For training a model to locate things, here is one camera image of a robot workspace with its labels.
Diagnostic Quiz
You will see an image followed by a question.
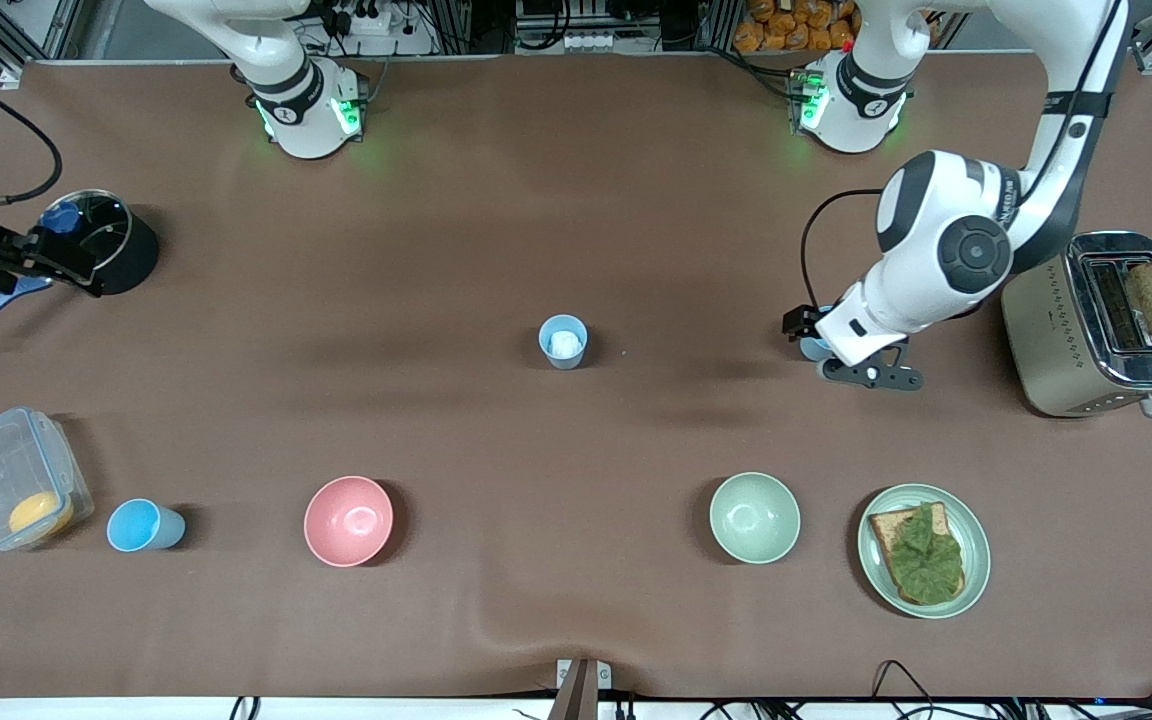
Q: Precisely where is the toast slice under lettuce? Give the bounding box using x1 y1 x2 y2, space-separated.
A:
868 502 967 607

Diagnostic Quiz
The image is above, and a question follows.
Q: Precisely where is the glass lid with blue knob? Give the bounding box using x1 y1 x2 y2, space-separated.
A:
31 190 132 278

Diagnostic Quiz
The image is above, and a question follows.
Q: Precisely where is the black pot with blue handle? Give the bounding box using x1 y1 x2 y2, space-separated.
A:
0 188 162 345

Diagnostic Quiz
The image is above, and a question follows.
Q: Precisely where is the bag of orange buns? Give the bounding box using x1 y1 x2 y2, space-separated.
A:
733 0 862 53

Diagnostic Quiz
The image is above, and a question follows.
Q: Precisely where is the green lettuce leaf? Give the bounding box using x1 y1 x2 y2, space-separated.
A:
884 503 966 606

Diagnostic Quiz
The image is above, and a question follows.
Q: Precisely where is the metal table clamp bracket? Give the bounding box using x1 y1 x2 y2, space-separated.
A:
556 657 613 720

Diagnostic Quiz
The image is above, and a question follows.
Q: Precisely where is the pale green bowl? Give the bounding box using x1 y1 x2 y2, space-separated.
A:
709 471 802 565

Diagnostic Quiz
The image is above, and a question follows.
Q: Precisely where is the pale green plate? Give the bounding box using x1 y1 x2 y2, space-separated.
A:
857 483 992 620

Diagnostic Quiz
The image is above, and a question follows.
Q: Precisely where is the black floor cable loop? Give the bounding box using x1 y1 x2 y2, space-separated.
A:
871 659 937 720

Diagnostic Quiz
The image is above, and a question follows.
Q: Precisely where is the pink bowl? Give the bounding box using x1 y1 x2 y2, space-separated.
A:
303 475 395 568

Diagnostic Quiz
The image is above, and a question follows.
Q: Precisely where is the orange round food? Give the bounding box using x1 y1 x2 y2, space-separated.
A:
8 490 76 541

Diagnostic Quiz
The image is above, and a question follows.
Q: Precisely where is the beige and chrome toaster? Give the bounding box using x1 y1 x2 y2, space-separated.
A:
1000 231 1152 419

